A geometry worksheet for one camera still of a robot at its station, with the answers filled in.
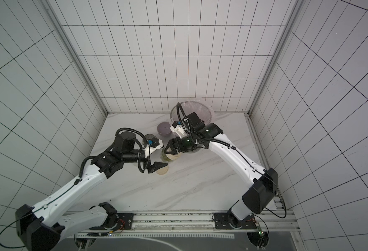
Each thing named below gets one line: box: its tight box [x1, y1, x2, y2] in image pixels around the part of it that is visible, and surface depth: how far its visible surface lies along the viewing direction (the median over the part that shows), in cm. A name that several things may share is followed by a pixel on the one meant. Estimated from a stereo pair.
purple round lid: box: [156, 121, 172, 137], surface depth 108 cm
